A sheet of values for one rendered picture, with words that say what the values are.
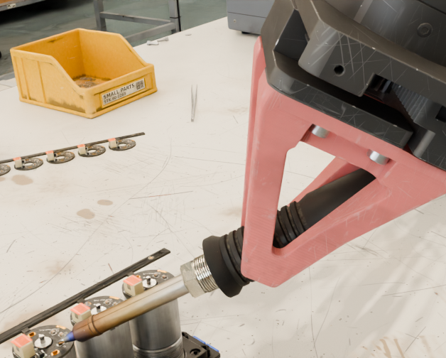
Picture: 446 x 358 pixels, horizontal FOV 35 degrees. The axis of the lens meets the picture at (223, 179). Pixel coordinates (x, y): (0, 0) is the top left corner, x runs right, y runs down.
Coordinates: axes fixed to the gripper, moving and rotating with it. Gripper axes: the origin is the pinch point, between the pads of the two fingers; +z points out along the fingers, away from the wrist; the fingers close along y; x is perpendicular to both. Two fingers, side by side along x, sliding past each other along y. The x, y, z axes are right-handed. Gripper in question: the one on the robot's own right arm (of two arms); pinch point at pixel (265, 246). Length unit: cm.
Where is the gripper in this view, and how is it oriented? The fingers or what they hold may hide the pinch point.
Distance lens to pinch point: 27.2
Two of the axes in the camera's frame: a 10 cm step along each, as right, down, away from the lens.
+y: -0.1, 4.3, -9.0
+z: -4.2, 8.2, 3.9
